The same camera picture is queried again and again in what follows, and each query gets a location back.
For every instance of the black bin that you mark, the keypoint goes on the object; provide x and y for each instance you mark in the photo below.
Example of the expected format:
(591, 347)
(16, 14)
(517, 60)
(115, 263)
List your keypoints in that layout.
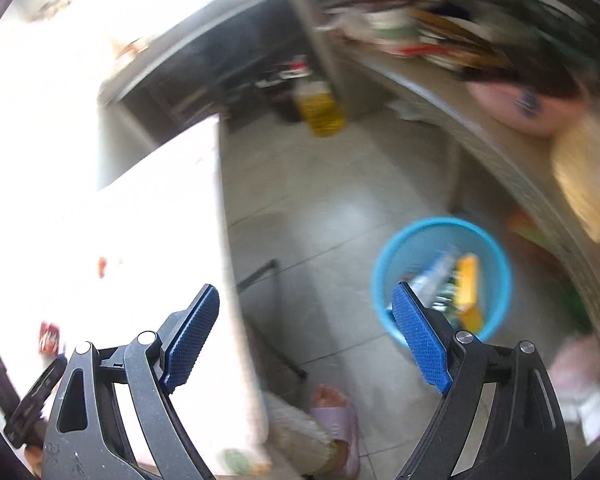
(280, 100)

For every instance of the pink basin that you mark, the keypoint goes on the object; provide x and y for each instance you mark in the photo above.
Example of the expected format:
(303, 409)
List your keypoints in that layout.
(505, 110)

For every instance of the pile of dark kitchenware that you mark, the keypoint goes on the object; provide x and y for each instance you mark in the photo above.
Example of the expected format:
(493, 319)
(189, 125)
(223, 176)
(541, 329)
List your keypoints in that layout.
(530, 75)

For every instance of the pink white plastic bag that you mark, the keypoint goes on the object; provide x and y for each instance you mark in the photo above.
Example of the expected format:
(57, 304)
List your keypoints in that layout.
(575, 370)

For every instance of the copper basin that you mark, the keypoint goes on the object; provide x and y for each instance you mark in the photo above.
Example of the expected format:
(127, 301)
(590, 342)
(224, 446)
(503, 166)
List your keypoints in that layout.
(132, 47)

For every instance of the cooking oil bottle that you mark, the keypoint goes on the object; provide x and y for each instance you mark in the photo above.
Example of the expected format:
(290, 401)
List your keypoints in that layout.
(320, 110)

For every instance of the red drink can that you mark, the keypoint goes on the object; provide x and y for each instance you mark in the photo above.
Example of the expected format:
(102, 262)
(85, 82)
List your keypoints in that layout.
(49, 337)

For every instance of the person's foot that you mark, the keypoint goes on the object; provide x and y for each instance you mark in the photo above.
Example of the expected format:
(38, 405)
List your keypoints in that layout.
(330, 397)

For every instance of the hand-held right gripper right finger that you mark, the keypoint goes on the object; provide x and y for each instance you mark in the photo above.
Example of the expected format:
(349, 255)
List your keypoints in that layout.
(422, 340)

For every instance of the folding table white printed cover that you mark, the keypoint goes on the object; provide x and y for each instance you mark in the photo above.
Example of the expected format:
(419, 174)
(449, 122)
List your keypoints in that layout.
(155, 210)

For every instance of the blue plastic basket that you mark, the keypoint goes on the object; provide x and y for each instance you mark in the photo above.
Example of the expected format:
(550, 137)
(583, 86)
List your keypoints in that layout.
(495, 270)

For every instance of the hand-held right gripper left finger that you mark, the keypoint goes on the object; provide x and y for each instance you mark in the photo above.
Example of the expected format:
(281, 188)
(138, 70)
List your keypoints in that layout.
(190, 340)

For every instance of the long blue white box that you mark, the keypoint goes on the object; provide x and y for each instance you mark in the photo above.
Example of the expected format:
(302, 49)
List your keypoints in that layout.
(435, 275)

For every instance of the concrete kitchen counter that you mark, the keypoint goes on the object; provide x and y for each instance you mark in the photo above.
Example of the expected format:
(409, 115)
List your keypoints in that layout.
(205, 25)

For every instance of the pink slipper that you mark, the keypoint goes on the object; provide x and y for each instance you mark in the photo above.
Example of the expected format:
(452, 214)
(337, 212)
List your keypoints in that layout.
(345, 440)

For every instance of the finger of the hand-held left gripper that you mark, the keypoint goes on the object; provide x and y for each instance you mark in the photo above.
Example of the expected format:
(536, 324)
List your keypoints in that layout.
(35, 400)

